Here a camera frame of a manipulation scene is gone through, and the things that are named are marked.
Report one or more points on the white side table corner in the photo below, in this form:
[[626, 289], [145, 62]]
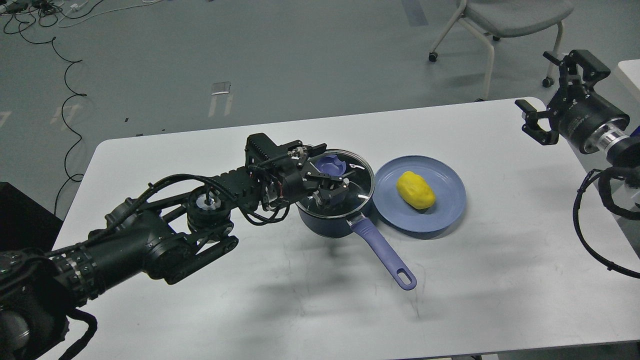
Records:
[[628, 73]]

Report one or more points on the glass lid with purple knob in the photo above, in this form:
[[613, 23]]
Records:
[[361, 185]]

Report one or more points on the small silver object on floor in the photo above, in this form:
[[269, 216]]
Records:
[[221, 88]]

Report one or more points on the black box at left edge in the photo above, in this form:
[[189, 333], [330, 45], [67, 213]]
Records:
[[24, 223]]

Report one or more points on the grey office chair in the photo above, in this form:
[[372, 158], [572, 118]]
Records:
[[492, 20]]

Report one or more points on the yellow potato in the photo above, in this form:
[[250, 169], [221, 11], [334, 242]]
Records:
[[415, 191]]

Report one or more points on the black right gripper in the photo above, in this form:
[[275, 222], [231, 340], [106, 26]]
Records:
[[588, 121]]

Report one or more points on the dark blue saucepan purple handle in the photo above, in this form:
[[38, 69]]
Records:
[[360, 224]]

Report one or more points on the blue plate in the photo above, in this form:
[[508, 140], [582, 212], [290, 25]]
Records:
[[449, 190]]

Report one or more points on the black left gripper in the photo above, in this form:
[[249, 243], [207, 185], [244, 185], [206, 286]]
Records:
[[299, 178]]

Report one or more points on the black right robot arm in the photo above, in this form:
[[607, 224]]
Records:
[[624, 166]]

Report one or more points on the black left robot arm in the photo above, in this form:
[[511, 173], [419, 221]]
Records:
[[179, 225]]

